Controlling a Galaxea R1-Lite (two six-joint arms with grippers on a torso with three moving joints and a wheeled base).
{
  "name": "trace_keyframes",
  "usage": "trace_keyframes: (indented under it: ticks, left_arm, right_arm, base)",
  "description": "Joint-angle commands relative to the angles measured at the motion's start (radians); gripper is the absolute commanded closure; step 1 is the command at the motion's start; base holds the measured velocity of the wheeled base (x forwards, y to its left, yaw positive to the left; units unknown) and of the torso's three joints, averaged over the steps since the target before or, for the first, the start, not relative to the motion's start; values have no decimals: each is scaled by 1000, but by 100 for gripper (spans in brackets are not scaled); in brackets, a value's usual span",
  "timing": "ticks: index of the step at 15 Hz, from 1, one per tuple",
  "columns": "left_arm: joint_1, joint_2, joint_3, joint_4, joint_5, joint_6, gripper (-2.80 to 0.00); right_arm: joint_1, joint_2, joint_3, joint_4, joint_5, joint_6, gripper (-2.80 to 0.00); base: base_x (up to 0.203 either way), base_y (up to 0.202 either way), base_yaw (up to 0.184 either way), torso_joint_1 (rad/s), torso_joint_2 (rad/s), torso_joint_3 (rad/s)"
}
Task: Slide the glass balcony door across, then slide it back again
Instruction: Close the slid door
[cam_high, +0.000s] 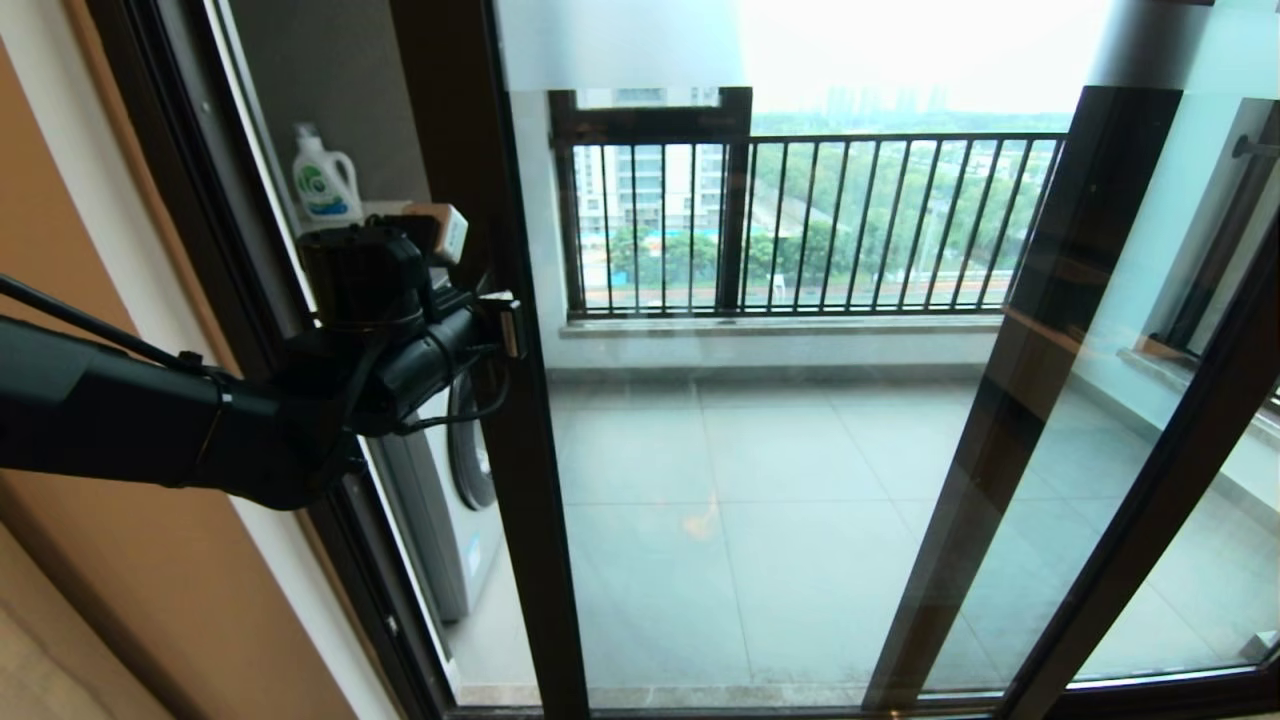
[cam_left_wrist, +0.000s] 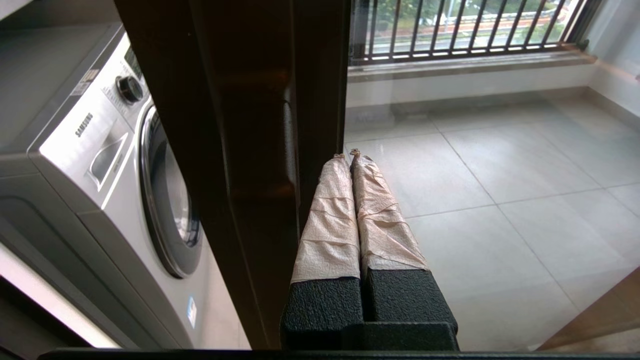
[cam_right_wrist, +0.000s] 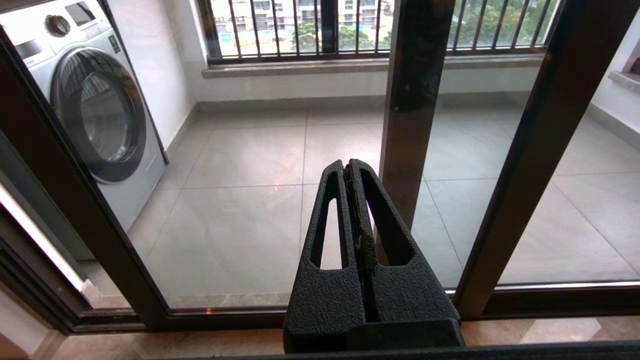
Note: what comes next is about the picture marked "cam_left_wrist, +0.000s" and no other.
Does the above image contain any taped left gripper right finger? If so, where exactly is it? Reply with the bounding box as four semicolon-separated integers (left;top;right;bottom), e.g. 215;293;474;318
350;148;458;327

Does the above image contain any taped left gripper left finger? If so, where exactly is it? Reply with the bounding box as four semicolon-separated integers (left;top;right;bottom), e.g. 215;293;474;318
280;154;364;350

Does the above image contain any dark framed sliding glass door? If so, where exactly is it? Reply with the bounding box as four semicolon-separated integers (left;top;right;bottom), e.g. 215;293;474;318
114;0;640;351

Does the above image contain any stone window sill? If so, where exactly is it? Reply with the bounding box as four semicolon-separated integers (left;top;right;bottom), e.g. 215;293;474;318
347;50;598;83

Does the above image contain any black metal balcony railing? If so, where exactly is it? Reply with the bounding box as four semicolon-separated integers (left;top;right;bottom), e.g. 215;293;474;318
350;0;603;66

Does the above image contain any silver front-load washing machine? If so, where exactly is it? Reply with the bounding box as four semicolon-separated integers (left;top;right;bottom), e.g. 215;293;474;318
0;22;251;351

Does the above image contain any white cabinet shelf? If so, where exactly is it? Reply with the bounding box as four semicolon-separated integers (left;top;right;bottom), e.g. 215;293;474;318
0;0;33;21

